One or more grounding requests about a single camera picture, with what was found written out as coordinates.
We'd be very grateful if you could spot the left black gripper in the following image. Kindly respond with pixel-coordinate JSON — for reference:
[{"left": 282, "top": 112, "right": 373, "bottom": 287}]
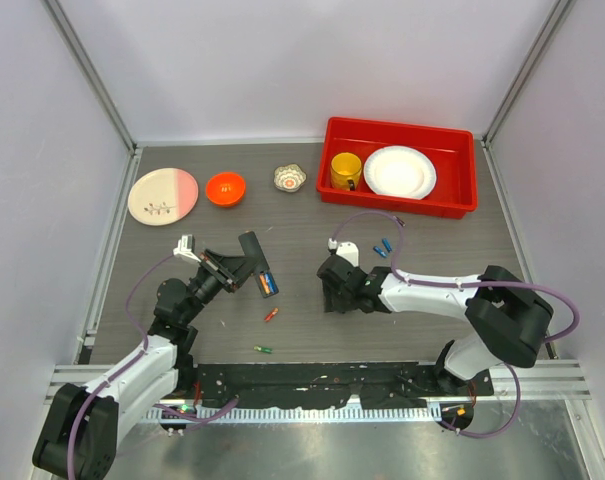
[{"left": 181, "top": 249, "right": 262, "bottom": 323}]

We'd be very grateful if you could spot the black battery cover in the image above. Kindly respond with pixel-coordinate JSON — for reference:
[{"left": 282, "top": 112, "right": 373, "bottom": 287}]
[{"left": 322, "top": 285, "right": 333, "bottom": 313}]

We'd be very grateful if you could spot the black remote control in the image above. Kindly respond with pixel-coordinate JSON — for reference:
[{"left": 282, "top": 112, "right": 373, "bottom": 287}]
[{"left": 238, "top": 231, "right": 279, "bottom": 298}]

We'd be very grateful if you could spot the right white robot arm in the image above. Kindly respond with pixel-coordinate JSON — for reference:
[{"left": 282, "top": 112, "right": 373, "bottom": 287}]
[{"left": 317, "top": 254, "right": 553, "bottom": 395}]

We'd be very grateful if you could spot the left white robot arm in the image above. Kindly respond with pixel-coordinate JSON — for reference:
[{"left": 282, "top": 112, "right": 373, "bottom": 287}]
[{"left": 32, "top": 245, "right": 268, "bottom": 479}]

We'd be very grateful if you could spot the red orange battery centre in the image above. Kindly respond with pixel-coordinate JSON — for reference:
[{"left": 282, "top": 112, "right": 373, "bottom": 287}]
[{"left": 264, "top": 307, "right": 279, "bottom": 323}]

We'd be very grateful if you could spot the green battery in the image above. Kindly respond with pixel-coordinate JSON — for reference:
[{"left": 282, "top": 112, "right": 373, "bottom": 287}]
[{"left": 254, "top": 345, "right": 273, "bottom": 354}]

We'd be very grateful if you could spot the orange bowl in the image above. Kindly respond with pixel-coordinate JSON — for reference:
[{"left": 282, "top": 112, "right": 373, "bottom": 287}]
[{"left": 205, "top": 172, "right": 246, "bottom": 208}]

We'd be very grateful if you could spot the pink and cream plate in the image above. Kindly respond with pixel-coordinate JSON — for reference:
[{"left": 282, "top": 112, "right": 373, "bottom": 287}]
[{"left": 127, "top": 168, "right": 199, "bottom": 226}]

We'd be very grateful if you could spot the small floral bowl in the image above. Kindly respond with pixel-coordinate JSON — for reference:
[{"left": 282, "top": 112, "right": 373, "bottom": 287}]
[{"left": 273, "top": 163, "right": 307, "bottom": 193}]

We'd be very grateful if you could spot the yellow mug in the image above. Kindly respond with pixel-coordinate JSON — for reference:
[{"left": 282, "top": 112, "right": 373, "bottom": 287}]
[{"left": 330, "top": 152, "right": 362, "bottom": 191}]

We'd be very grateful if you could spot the white paper plate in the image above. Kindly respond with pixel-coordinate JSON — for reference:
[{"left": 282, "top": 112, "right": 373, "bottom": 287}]
[{"left": 363, "top": 146, "right": 437, "bottom": 200}]

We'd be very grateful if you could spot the red plastic bin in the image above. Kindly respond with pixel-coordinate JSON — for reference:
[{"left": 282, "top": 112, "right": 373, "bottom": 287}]
[{"left": 316, "top": 117, "right": 478, "bottom": 219}]

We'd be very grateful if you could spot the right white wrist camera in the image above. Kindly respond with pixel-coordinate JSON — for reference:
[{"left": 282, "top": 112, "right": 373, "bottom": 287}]
[{"left": 327, "top": 238, "right": 359, "bottom": 267}]

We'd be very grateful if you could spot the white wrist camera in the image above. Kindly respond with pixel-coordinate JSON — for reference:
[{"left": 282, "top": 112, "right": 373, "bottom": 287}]
[
  {"left": 327, "top": 238, "right": 359, "bottom": 267},
  {"left": 173, "top": 234, "right": 201, "bottom": 265}
]

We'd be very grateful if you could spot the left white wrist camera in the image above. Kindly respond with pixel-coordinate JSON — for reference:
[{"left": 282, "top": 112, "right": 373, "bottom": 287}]
[{"left": 173, "top": 234, "right": 201, "bottom": 265}]

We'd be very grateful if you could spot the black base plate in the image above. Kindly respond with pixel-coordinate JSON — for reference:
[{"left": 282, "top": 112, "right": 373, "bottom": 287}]
[{"left": 173, "top": 362, "right": 494, "bottom": 410}]

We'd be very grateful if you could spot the white slotted cable duct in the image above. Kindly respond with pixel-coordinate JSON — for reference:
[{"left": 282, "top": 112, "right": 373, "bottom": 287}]
[{"left": 141, "top": 405, "right": 442, "bottom": 424}]

